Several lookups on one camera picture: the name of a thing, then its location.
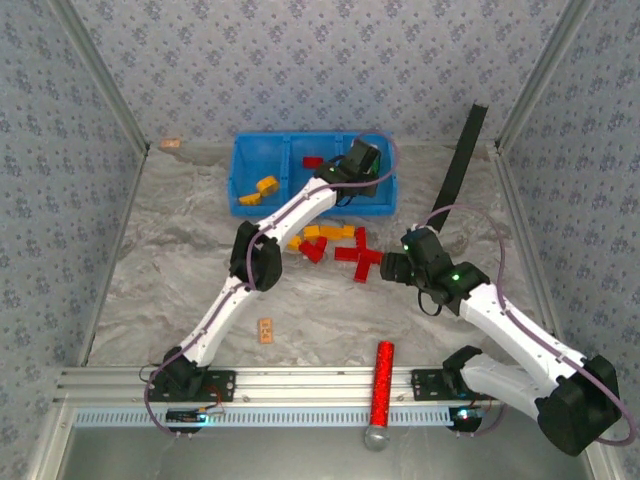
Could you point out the red curved lego brick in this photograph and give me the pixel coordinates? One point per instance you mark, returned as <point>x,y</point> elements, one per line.
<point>312,162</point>

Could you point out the yellow curved lego brick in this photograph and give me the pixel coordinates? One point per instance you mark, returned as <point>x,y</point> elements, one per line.
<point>267,185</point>

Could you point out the blue three-compartment plastic bin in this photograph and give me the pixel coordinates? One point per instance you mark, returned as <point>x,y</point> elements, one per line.
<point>250,160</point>

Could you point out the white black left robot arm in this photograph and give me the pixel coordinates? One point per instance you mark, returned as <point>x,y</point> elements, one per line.
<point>300,205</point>

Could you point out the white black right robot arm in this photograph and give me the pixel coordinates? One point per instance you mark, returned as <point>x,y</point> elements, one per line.
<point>520,325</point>

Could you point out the green lego brick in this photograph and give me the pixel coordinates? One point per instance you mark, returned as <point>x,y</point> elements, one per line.
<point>379,161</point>

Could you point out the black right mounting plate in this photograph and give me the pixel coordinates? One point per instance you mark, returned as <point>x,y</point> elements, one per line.
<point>425,385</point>

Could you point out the black mounting plate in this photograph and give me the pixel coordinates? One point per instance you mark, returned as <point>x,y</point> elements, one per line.
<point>225,385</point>
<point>425,385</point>

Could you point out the red glitter tube clear knob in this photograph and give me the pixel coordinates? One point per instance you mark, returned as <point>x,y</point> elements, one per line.
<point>382,385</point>

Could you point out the right controller board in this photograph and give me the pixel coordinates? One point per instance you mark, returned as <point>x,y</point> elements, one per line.
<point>465,414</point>

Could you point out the controller board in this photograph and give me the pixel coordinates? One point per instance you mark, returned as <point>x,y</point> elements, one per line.
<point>465,414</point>
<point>185,416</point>

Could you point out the black flat bar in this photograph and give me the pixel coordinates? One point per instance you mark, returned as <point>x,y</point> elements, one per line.
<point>465,150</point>

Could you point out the orange printed tag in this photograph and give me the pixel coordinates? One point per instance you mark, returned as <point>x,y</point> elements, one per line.
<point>265,331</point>

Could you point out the small orange tag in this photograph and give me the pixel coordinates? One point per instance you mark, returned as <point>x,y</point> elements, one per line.
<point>171,144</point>

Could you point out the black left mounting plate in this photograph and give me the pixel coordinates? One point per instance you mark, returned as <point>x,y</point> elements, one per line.
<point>225,385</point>

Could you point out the shiny metal sheet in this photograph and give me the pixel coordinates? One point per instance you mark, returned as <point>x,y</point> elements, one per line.
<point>250,455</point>

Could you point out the left controller board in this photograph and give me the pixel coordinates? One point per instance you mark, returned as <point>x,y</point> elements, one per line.
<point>185,416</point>

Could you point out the aluminium frame floor rail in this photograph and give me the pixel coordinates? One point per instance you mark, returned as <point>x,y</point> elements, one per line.
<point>114,260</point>
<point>506,185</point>

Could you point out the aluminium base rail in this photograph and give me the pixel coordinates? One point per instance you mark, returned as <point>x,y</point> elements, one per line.
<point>310,385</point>

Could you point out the aluminium frame post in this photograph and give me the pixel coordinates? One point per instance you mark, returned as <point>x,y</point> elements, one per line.
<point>542,75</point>
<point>103,75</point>

